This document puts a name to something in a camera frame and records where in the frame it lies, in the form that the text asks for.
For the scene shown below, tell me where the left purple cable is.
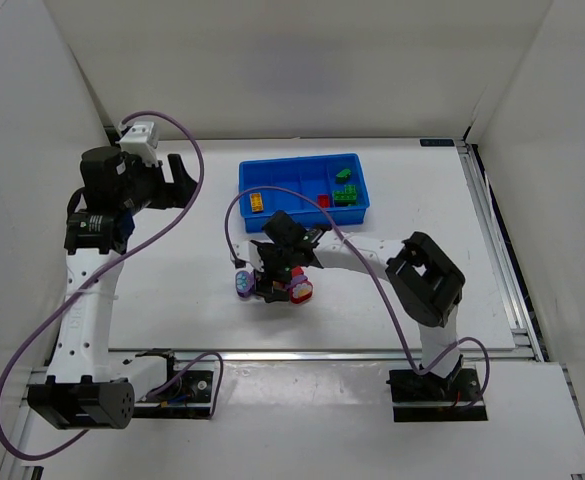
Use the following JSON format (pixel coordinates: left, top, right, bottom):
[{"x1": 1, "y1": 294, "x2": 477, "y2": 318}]
[{"x1": 0, "y1": 110, "x2": 224, "y2": 460}]

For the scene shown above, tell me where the blue divided bin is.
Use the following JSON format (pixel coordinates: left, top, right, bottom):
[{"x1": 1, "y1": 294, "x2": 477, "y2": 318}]
[{"x1": 238, "y1": 153, "x2": 370, "y2": 233}]

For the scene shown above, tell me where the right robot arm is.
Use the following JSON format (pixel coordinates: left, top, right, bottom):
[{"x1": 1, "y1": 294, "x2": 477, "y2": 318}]
[{"x1": 241, "y1": 211, "x2": 466, "y2": 399}]

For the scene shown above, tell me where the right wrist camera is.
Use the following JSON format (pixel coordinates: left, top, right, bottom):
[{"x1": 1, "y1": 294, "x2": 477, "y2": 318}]
[{"x1": 231, "y1": 241, "x2": 264, "y2": 272}]

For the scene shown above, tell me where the aluminium frame rail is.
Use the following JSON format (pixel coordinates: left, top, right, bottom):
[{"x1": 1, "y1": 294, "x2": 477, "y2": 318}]
[{"x1": 109, "y1": 345, "x2": 538, "y2": 362}]

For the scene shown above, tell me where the red flower lego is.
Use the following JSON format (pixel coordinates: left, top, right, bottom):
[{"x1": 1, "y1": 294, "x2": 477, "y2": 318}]
[{"x1": 289, "y1": 280, "x2": 314, "y2": 304}]

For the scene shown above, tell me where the red green curved lego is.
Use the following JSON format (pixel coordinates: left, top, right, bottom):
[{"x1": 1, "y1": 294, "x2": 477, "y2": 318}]
[{"x1": 335, "y1": 168, "x2": 352, "y2": 184}]

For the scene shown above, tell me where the small red lego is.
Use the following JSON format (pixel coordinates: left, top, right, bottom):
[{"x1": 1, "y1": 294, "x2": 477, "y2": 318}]
[{"x1": 317, "y1": 194, "x2": 331, "y2": 208}]

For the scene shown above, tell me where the green number two lego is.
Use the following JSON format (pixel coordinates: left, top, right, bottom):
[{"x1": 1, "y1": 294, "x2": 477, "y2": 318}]
[{"x1": 332, "y1": 184, "x2": 360, "y2": 207}]

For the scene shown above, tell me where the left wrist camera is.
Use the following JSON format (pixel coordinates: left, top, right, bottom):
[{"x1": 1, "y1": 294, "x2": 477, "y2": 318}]
[{"x1": 119, "y1": 121, "x2": 159, "y2": 167}]

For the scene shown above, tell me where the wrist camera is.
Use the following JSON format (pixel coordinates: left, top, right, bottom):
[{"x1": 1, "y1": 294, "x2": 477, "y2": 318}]
[
  {"x1": 231, "y1": 241, "x2": 264, "y2": 272},
  {"x1": 119, "y1": 121, "x2": 159, "y2": 167}
]

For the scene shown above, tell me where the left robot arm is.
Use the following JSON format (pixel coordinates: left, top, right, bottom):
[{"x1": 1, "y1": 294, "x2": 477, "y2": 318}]
[{"x1": 27, "y1": 146, "x2": 198, "y2": 430}]

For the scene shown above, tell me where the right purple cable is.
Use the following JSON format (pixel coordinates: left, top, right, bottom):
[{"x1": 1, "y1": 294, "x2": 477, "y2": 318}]
[{"x1": 224, "y1": 187, "x2": 491, "y2": 411}]

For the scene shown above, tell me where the yellow lego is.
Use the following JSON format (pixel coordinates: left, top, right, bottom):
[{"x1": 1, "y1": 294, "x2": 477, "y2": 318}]
[{"x1": 249, "y1": 192, "x2": 265, "y2": 214}]

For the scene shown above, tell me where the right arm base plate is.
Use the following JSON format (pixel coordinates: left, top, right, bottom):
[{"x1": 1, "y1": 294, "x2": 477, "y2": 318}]
[{"x1": 386, "y1": 365, "x2": 488, "y2": 423}]

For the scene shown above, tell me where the purple paw lego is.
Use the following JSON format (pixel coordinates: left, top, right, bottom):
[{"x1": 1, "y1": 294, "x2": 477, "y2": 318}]
[{"x1": 235, "y1": 270, "x2": 254, "y2": 299}]

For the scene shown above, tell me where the purple cable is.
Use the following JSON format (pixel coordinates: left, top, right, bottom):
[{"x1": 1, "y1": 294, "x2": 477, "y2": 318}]
[
  {"x1": 224, "y1": 187, "x2": 491, "y2": 411},
  {"x1": 0, "y1": 110, "x2": 224, "y2": 460}
]

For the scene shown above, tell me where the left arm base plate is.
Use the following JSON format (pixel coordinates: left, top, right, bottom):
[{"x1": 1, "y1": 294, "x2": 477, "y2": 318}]
[{"x1": 132, "y1": 355, "x2": 225, "y2": 420}]

